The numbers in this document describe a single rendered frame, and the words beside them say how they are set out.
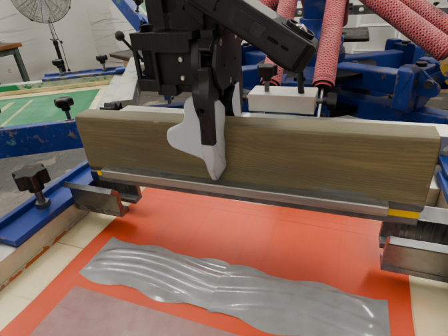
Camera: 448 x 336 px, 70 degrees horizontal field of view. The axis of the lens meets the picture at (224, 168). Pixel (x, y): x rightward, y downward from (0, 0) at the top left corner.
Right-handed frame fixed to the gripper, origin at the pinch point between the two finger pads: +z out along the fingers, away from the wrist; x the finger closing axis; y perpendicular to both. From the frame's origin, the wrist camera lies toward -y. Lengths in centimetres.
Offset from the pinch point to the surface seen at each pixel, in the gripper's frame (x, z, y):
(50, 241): 6.3, 12.7, 25.1
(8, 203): -90, 110, 207
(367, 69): -73, 7, -17
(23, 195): -101, 110, 205
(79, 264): 8.0, 13.6, 18.7
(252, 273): 3.1, 13.3, -3.4
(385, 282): 0.0, 13.4, -18.1
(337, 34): -57, -5, -8
